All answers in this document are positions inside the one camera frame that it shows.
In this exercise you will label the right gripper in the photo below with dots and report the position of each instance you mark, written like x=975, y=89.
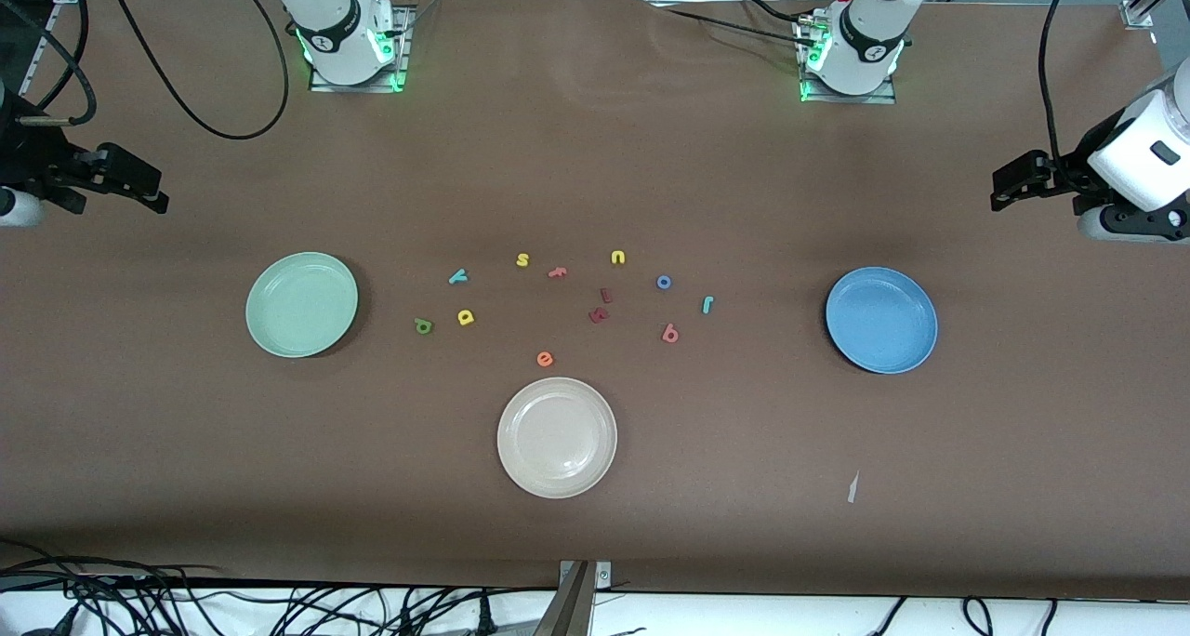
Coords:
x=37, y=165

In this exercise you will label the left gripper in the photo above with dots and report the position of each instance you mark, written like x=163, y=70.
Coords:
x=1071, y=165

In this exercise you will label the pink letter b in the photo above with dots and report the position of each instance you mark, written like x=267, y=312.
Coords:
x=666, y=330

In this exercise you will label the blue plate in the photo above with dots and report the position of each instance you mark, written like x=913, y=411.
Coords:
x=881, y=320

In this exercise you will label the light green plate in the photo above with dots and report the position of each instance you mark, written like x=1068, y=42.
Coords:
x=302, y=306

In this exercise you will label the white paper scrap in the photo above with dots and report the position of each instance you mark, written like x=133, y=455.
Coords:
x=852, y=489

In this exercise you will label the dark red letter k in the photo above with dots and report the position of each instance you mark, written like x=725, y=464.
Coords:
x=599, y=315

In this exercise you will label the beige plate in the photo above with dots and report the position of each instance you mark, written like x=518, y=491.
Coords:
x=557, y=438

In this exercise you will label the aluminium table side rail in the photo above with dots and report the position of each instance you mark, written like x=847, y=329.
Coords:
x=37, y=59

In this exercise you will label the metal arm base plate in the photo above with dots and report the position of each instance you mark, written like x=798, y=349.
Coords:
x=358, y=84
x=846, y=99

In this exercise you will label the metal table edge bracket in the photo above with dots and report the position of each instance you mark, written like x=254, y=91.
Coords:
x=572, y=599

